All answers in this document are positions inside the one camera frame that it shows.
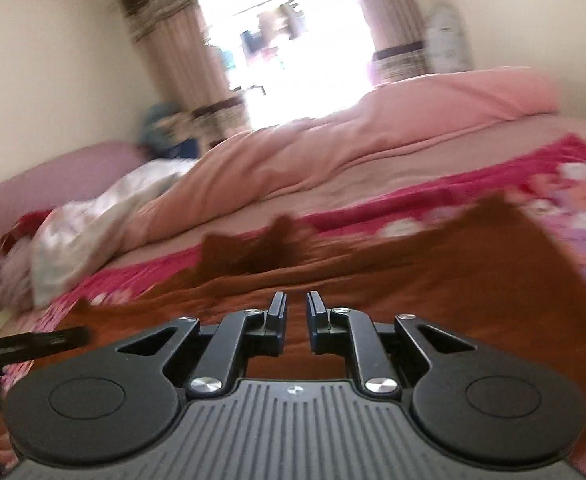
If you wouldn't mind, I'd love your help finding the brown padded jacket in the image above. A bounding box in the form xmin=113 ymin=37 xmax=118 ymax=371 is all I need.
xmin=58 ymin=193 xmax=586 ymax=461

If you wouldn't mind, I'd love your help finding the pile of bags and clothes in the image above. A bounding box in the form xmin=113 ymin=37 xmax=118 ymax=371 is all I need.
xmin=138 ymin=102 xmax=205 ymax=159

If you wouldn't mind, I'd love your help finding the lavender knit blanket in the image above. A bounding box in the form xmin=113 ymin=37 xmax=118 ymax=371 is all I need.
xmin=0 ymin=238 xmax=34 ymax=313

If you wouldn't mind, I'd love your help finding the white floral duvet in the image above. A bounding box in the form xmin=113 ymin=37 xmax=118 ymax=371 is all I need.
xmin=30 ymin=158 xmax=200 ymax=309

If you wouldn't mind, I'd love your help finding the red garment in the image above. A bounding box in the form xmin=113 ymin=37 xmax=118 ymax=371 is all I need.
xmin=0 ymin=209 xmax=52 ymax=255

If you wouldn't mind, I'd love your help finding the purple quilted headboard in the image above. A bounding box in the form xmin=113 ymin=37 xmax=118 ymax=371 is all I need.
xmin=0 ymin=141 xmax=146 ymax=310

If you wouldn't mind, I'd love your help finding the pink floral blanket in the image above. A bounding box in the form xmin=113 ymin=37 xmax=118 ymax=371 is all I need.
xmin=0 ymin=131 xmax=586 ymax=391

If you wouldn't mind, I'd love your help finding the pink quilt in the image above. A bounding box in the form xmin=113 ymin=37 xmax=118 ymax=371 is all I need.
xmin=118 ymin=67 xmax=560 ymax=252

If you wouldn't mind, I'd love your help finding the right striped curtain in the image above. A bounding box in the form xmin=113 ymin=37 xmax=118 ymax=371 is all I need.
xmin=359 ymin=0 xmax=429 ymax=84

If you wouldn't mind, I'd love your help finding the striped curtain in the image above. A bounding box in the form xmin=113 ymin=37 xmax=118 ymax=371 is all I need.
xmin=359 ymin=0 xmax=429 ymax=84
xmin=118 ymin=0 xmax=250 ymax=148

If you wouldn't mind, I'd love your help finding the left striped curtain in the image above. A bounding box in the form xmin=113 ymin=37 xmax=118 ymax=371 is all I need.
xmin=118 ymin=0 xmax=250 ymax=148

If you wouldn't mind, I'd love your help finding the hanging laundry outside window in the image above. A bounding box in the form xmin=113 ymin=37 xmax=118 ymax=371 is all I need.
xmin=217 ymin=0 xmax=304 ymax=97

